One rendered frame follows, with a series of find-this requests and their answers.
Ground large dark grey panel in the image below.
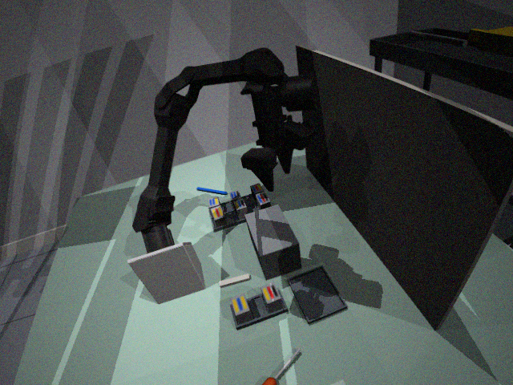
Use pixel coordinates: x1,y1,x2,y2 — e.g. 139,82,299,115
296,45,513,331

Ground white flat bar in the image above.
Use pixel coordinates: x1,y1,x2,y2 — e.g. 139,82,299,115
220,274,250,288

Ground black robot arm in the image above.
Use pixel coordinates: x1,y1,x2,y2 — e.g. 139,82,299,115
132,47,319,254

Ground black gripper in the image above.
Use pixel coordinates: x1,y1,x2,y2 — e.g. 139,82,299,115
240,111,295,192

